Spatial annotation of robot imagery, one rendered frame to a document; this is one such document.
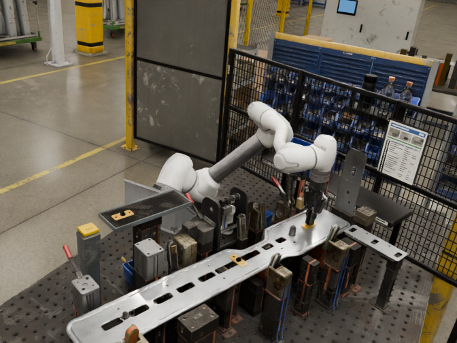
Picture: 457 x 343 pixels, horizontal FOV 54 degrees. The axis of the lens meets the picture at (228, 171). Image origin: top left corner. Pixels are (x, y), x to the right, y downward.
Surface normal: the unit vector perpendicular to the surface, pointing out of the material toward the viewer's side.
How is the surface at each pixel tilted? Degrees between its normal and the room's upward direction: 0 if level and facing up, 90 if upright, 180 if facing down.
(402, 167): 90
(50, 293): 0
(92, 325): 0
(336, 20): 90
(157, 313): 0
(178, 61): 93
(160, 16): 91
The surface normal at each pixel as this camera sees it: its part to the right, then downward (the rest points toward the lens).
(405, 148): -0.74, 0.24
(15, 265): 0.09, -0.89
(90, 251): 0.67, 0.38
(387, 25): -0.48, 0.35
